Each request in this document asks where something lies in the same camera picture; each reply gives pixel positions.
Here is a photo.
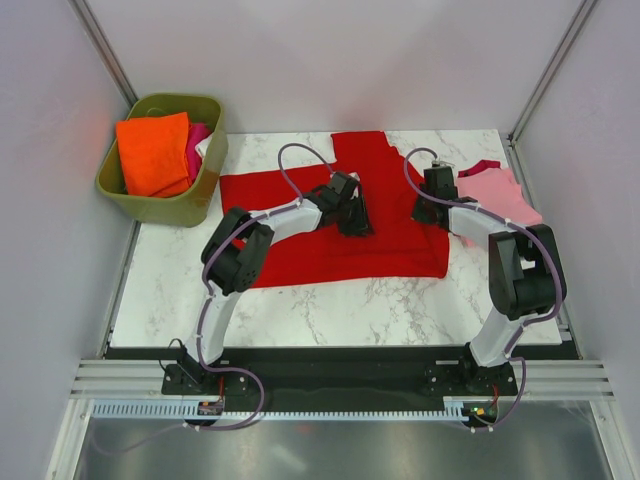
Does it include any left aluminium frame post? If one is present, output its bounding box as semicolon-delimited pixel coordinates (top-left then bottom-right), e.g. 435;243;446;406
68;0;138;106

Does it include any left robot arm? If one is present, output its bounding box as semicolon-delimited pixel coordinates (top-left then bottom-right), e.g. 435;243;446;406
162;171;373;395

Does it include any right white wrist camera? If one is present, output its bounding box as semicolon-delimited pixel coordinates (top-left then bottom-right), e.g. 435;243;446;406
431;159;455;170

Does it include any aluminium frame post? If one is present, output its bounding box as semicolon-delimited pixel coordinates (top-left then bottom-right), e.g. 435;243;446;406
506;0;599;149
68;0;138;106

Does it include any folded pink t-shirt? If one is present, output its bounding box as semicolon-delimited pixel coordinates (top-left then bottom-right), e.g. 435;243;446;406
456;168;543;225

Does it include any aluminium rail right of table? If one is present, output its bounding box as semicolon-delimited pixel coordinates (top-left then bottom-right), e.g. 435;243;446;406
505;141;585;359

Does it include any magenta t-shirt in bin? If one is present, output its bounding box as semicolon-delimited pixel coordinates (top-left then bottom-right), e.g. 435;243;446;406
185;123;211;183

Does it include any red t-shirt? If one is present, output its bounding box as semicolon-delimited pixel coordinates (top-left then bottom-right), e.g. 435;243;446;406
219;130;450;289

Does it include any right aluminium frame post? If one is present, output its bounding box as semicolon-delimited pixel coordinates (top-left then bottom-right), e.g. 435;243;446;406
506;0;599;149

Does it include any grey slotted cable duct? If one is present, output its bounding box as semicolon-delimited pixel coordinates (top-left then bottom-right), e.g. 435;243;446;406
91;399;497;421

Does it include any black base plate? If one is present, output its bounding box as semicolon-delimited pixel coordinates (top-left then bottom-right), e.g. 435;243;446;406
189;346;518;411

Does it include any aluminium rail front crossbar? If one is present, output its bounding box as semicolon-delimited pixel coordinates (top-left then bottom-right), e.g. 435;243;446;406
70;359;614;401

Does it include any white garment in bin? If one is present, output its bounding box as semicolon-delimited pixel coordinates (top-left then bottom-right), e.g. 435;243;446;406
195;136;212;160

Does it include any orange t-shirt in bin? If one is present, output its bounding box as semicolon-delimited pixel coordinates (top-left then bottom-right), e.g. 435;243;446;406
116;112;192;198

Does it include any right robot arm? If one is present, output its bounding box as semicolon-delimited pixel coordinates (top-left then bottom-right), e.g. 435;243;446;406
411;163;567;394

